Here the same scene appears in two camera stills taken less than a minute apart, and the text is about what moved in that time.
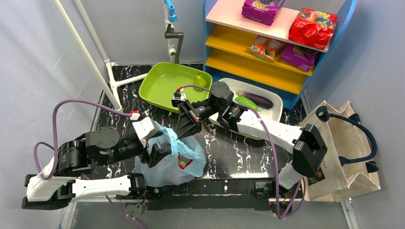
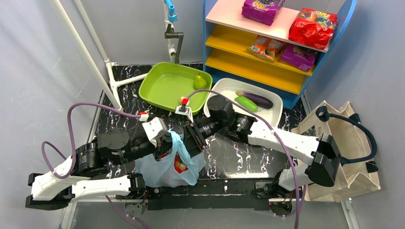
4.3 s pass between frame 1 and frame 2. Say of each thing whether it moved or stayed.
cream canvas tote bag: stayed
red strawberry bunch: moved
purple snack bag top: stayed
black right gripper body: moved
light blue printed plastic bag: stayed
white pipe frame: stayed
